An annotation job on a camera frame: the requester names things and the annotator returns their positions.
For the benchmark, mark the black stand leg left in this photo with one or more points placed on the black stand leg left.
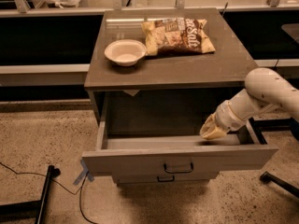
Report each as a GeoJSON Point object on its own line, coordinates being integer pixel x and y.
{"type": "Point", "coordinates": [31, 209]}

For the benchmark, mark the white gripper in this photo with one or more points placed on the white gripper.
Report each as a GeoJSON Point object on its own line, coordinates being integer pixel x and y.
{"type": "Point", "coordinates": [224, 117]}

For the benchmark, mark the grey drawer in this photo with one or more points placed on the grey drawer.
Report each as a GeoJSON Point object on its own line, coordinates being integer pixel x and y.
{"type": "Point", "coordinates": [157, 133]}
{"type": "Point", "coordinates": [131, 179]}

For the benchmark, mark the sea salt chip bag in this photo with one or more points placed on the sea salt chip bag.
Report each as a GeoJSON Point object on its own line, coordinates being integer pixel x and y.
{"type": "Point", "coordinates": [176, 36]}

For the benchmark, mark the grey bottom drawer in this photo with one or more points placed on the grey bottom drawer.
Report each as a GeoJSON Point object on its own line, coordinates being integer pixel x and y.
{"type": "Point", "coordinates": [131, 179]}

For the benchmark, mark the black stand leg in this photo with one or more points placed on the black stand leg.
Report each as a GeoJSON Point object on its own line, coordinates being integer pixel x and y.
{"type": "Point", "coordinates": [272, 124]}
{"type": "Point", "coordinates": [31, 209]}

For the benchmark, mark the grey top drawer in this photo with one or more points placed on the grey top drawer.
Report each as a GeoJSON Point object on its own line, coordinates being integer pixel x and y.
{"type": "Point", "coordinates": [157, 133]}

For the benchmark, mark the black chair leg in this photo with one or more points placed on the black chair leg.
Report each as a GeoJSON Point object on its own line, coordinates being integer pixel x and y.
{"type": "Point", "coordinates": [267, 177]}

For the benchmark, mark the blue tape cross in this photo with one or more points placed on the blue tape cross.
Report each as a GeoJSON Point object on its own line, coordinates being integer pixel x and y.
{"type": "Point", "coordinates": [83, 173]}

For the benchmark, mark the grey drawer cabinet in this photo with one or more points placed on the grey drawer cabinet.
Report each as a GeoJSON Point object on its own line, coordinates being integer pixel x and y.
{"type": "Point", "coordinates": [217, 76]}

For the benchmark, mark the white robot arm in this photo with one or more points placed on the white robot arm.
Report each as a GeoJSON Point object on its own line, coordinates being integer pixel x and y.
{"type": "Point", "coordinates": [264, 90]}

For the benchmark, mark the black stand leg right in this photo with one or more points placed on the black stand leg right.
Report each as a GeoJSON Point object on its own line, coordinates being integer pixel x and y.
{"type": "Point", "coordinates": [272, 124]}

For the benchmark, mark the white paper bowl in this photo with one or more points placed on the white paper bowl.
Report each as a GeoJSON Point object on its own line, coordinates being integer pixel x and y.
{"type": "Point", "coordinates": [126, 52]}

